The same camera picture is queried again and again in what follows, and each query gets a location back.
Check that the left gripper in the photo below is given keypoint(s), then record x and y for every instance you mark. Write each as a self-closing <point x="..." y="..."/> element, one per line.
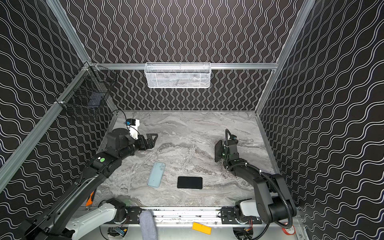
<point x="142" y="142"/>

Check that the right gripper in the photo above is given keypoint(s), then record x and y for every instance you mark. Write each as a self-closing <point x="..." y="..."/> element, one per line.
<point x="226" y="148"/>

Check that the light blue phone case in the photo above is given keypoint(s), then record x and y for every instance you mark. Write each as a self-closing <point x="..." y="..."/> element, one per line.
<point x="156" y="175"/>

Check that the black phone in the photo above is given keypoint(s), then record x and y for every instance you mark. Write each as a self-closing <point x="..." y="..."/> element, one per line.
<point x="190" y="183"/>

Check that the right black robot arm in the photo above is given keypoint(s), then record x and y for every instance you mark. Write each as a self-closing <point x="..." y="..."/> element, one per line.
<point x="274" y="202"/>

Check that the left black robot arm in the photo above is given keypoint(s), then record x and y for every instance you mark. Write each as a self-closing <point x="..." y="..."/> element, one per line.
<point x="51" y="224"/>

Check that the yellow flat block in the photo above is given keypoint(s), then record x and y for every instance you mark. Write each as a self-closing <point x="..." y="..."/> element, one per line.
<point x="202" y="228"/>

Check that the orange utility knife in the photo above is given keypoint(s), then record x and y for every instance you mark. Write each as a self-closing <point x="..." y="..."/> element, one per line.
<point x="90" y="199"/>

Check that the red tape roll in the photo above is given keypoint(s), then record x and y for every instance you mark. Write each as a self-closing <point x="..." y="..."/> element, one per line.
<point x="291" y="231"/>

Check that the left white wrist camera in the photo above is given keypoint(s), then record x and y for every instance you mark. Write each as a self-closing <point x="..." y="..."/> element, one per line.
<point x="132" y="125"/>

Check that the white wire basket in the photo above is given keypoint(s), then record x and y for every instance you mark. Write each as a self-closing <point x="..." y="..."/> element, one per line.
<point x="177" y="75"/>

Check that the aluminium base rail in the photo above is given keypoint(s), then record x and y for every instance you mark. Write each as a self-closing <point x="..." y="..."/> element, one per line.
<point x="109" y="214"/>

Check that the black wire basket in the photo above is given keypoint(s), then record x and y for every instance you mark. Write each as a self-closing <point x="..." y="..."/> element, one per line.
<point x="90" y="99"/>

